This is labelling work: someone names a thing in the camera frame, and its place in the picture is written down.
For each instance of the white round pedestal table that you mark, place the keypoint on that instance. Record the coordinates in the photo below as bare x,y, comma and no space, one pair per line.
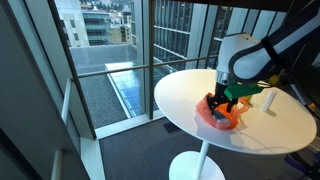
260,133

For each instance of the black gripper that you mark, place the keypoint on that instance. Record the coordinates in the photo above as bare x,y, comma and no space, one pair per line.
221,88

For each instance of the blue box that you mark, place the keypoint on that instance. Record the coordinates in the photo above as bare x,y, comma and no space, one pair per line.
218,115

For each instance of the blue chair part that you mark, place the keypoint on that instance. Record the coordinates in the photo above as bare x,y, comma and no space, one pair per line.
301,165

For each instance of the orange plastic bag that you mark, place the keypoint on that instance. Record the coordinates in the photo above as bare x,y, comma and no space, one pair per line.
221,124

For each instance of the dark floor vent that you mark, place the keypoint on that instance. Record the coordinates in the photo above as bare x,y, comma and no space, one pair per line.
171,127

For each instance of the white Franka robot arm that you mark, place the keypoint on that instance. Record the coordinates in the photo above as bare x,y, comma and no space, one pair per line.
246,60

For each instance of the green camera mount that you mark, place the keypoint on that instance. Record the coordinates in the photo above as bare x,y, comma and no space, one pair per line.
241,90

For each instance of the yellow cleaning tool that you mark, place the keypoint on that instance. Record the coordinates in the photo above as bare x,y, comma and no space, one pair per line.
273,80

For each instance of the white cylinder tube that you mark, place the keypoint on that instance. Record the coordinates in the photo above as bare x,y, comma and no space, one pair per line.
268,100

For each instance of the white wall handrail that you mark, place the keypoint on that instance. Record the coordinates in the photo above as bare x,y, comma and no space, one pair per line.
66,100

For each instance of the grey window railing bar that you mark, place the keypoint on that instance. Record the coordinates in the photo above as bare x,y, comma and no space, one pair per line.
113,70

